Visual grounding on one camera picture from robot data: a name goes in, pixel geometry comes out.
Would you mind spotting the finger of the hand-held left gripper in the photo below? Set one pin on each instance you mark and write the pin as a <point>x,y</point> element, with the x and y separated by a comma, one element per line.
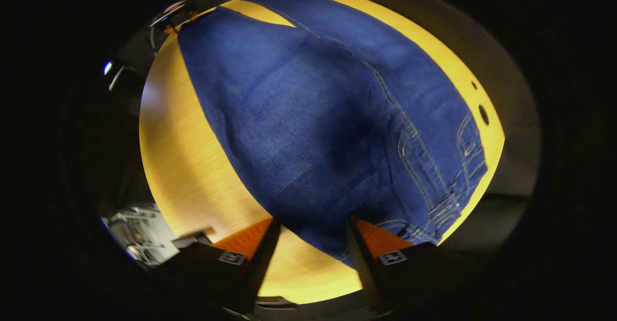
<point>170,29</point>

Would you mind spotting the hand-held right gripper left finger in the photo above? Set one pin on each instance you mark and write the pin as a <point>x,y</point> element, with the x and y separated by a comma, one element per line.
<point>260,268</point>

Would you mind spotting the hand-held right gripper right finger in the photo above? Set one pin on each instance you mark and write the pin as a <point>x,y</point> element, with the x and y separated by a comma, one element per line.
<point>364,263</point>

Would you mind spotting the blue denim jeans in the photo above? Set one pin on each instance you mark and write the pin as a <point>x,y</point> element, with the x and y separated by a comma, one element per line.
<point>299,118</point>

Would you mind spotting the large black table grommet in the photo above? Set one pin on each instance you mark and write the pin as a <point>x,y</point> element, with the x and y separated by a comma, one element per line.
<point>483,114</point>

